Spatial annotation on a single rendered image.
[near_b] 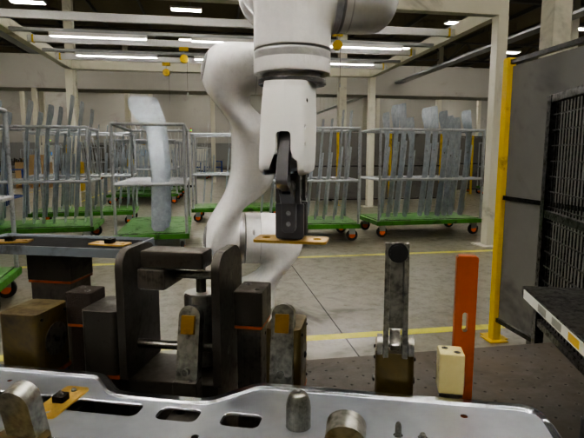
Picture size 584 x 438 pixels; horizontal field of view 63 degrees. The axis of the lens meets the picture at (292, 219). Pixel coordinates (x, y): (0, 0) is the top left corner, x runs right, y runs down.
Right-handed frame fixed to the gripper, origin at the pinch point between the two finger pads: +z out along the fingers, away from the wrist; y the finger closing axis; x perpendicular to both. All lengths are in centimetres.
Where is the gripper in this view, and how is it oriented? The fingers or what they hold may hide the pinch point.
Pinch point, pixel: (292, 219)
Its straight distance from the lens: 55.3
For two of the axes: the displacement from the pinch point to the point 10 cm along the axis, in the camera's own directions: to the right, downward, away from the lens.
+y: -1.8, 1.4, -9.7
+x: 9.8, 0.3, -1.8
